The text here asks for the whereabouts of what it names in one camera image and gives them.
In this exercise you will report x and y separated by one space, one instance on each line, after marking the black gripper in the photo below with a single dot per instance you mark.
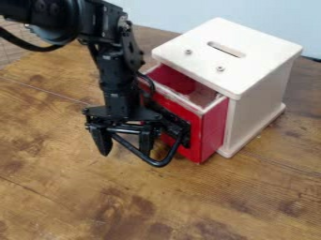
144 122

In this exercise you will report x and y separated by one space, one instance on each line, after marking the red drawer with black handle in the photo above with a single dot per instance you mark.
195 112

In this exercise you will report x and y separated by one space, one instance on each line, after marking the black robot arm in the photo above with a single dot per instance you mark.
100 25

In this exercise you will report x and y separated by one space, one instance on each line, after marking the white wooden cabinet box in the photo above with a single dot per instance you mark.
245 65

